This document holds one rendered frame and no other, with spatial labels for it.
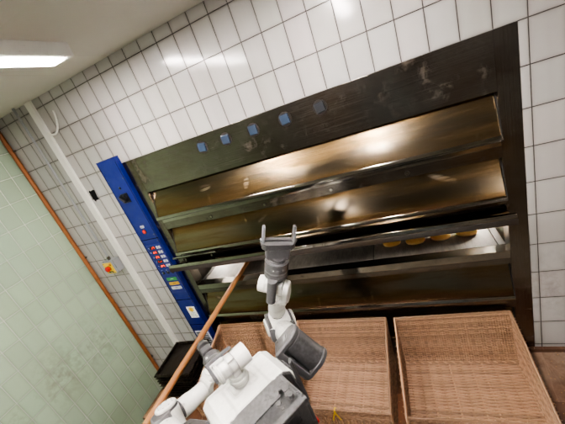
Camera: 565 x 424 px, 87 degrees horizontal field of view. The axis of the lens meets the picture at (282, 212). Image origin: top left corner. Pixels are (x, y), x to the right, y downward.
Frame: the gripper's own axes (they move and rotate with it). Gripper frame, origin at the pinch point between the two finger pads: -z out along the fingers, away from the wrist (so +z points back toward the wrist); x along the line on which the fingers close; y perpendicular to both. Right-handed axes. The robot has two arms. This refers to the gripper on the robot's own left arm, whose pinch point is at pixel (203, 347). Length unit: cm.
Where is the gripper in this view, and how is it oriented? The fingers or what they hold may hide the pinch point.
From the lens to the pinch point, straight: 164.1
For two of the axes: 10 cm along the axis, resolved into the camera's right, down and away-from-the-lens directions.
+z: 5.9, 0.9, -8.0
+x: 3.3, 8.8, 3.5
